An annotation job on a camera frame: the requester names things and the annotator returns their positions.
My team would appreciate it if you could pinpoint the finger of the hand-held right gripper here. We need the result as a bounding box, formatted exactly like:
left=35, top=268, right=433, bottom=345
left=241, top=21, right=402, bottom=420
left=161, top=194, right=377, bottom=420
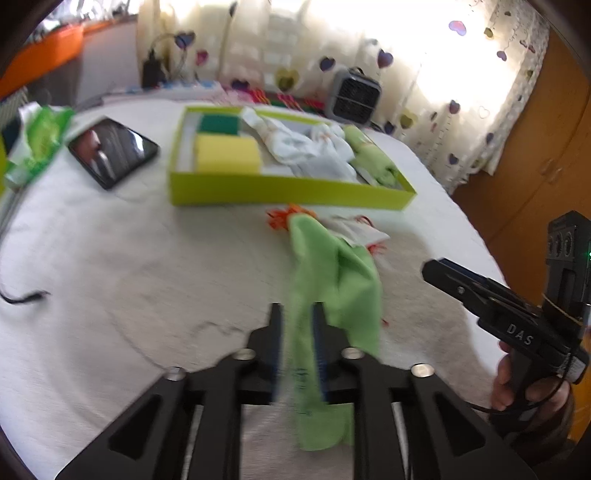
left=421, top=257, right=540, bottom=320

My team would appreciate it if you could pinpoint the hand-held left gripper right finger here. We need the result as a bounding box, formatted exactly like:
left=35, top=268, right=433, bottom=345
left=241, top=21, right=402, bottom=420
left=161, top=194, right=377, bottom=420
left=311, top=302, right=539, bottom=480

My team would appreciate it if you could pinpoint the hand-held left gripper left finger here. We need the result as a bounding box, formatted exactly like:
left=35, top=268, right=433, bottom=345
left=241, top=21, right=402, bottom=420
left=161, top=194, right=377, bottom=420
left=55, top=302, right=284, bottom=480

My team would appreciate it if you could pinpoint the green cloth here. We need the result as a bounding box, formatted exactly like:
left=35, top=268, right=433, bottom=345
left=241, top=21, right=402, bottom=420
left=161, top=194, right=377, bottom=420
left=283, top=214, right=384, bottom=452

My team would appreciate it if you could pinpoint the lime green cardboard box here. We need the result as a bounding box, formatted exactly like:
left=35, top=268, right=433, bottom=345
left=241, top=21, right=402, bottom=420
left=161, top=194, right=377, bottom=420
left=167, top=104, right=418, bottom=213

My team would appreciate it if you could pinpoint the plain yellow sponge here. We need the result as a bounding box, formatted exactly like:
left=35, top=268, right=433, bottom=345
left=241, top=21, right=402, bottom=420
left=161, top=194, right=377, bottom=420
left=192, top=133, right=262, bottom=174

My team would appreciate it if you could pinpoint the person's right forearm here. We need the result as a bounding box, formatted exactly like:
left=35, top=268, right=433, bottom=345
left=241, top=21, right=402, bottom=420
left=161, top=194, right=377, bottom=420
left=501, top=404, right=579, bottom=468

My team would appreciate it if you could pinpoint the person's right hand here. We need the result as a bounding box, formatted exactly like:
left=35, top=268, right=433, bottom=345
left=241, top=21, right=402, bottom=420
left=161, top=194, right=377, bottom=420
left=490, top=357, right=572, bottom=412

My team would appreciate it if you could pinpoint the white cloth with orange trim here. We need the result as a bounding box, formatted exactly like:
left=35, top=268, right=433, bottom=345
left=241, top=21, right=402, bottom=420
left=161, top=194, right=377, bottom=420
left=322, top=214, right=391, bottom=256

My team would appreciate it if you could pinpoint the small orange toy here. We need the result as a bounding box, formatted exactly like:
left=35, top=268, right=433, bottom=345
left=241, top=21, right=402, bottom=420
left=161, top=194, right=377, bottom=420
left=266, top=205, right=320, bottom=232

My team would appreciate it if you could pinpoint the wooden wardrobe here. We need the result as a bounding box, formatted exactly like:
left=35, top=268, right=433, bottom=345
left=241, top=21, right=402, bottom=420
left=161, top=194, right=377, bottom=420
left=450, top=27, right=591, bottom=302

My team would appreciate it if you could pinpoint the rolled green towel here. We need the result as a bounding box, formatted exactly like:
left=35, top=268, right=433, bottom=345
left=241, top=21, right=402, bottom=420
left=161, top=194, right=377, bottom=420
left=344, top=125, right=400, bottom=188

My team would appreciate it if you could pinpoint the grey desktop fan heater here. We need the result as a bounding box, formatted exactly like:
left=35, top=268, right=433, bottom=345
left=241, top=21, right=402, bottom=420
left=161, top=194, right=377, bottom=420
left=326, top=66, right=383, bottom=126

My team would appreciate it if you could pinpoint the heart print curtain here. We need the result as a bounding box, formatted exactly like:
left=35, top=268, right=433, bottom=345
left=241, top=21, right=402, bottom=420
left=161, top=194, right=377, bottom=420
left=136, top=0, right=550, bottom=190

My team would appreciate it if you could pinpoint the yellow sponge with green scourer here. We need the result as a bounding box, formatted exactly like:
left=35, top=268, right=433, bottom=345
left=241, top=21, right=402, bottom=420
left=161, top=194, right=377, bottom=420
left=198, top=115, right=242, bottom=137

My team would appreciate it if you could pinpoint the colourful striped cloth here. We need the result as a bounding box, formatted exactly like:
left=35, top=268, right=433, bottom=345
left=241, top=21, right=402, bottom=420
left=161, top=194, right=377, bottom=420
left=221, top=89, right=334, bottom=112

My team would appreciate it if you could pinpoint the black smartphone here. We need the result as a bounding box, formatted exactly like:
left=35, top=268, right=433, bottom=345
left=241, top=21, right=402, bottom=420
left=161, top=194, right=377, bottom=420
left=67, top=117, right=160, bottom=191

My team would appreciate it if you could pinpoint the white power strip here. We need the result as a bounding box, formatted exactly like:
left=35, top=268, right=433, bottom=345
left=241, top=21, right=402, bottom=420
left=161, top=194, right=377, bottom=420
left=102, top=80, right=223, bottom=101

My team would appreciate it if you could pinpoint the black power adapter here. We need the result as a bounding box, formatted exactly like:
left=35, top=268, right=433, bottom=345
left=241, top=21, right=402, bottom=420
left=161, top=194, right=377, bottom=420
left=141, top=50, right=163, bottom=89

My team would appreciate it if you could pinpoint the green wet wipes packet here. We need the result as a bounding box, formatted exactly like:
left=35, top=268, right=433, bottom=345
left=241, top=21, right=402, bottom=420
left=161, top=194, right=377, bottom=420
left=4, top=104, right=76, bottom=186

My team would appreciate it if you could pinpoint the orange shelf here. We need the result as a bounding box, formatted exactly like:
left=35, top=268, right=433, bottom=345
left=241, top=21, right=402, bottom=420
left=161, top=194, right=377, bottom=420
left=0, top=14, right=139, bottom=99

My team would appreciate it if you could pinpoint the black charging cable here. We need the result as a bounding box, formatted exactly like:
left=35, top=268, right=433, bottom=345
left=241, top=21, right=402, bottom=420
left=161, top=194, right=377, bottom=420
left=0, top=281, right=52, bottom=306

